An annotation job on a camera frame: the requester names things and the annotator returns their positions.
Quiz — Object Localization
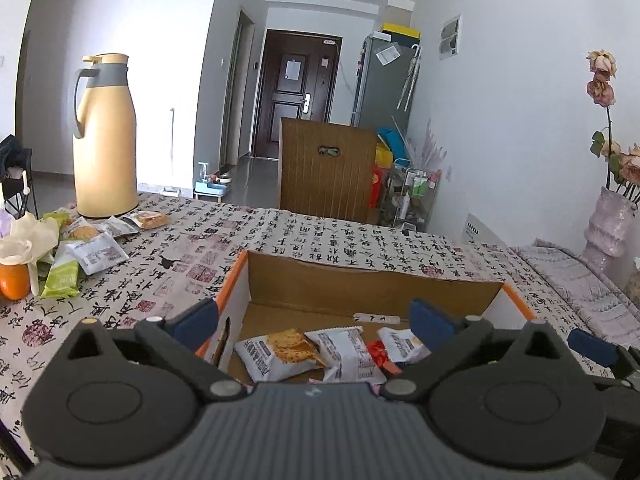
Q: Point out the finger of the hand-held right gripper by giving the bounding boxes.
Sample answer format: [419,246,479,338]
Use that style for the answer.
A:
[567,329,640,387]

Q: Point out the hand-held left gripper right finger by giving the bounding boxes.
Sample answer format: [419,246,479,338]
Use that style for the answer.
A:
[377,300,581,403]

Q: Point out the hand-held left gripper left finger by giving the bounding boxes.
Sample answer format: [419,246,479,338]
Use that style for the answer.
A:
[55,299,248,403]

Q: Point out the white snack packet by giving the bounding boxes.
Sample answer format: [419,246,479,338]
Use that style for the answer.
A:
[377,327,431,364]
[65,232,130,276]
[305,327,389,384]

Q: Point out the red cartoon chip bag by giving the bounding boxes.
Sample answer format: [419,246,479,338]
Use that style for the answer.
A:
[367,340,404,376]

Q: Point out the cracker snack packet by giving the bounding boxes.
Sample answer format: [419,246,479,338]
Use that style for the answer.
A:
[234,329,329,381]

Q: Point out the red cardboard box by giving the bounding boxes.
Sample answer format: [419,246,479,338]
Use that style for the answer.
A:
[195,250,536,386]

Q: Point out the grey quilted cloth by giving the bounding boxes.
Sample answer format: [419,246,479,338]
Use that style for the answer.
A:
[510,237,640,352]

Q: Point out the glass jar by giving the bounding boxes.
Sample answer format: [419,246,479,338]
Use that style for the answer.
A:
[625,257,640,301]

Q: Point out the white heater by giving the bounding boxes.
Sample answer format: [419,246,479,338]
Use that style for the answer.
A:
[462,214,509,249]

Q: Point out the brown cookie packet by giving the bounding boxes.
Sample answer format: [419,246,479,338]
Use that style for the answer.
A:
[122,210,171,231]

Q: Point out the pink ribbed vase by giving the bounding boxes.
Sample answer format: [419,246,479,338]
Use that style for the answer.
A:
[583,186,640,274]

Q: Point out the grey snack packet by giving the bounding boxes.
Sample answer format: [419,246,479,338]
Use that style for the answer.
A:
[102,216,141,239]

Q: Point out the light blue stool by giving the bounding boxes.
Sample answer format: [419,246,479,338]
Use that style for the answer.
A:
[194,180,234,204]

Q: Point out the round cookie packet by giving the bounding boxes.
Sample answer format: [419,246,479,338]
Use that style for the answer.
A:
[62,220,101,242]

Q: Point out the red gift box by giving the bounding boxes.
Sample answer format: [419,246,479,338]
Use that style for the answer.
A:
[369,166,388,209]

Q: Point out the white pole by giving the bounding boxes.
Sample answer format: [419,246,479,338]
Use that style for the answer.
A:
[160,107,181,196]

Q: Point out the wooden chair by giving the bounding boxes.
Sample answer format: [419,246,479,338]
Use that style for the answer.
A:
[279,116,378,223]

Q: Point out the white pampas grass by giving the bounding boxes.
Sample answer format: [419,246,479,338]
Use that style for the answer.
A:
[407,119,446,171]

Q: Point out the orange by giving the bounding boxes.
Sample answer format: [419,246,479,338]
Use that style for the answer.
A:
[0,261,31,300]

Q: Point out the white artificial flower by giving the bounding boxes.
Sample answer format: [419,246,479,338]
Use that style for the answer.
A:
[0,212,60,296]

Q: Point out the blue bag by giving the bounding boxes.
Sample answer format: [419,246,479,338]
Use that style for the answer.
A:
[376,127,408,154]

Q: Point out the yellow thermos jug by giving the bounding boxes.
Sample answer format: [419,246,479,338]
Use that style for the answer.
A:
[73,53,140,219]

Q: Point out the interior door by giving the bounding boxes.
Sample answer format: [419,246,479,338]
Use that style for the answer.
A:
[222,7,256,166]

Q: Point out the dark brown entrance door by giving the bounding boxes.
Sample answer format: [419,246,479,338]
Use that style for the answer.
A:
[251,29,343,161]

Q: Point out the grey refrigerator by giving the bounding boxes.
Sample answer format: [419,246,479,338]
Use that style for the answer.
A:
[350,34,418,129]

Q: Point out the black folding chair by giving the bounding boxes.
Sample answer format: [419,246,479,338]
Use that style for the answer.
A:
[0,135,39,221]

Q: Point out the white umbrella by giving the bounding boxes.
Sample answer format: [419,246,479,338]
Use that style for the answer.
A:
[397,44,421,111]

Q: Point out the dried pink roses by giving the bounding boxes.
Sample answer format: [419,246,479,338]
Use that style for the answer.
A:
[586,50,640,204]

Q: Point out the yellow box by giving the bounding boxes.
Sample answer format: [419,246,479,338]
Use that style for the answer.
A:
[381,22,421,40]

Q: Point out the wire rack cart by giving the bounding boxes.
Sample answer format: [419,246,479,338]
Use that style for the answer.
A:
[380,160,440,234]

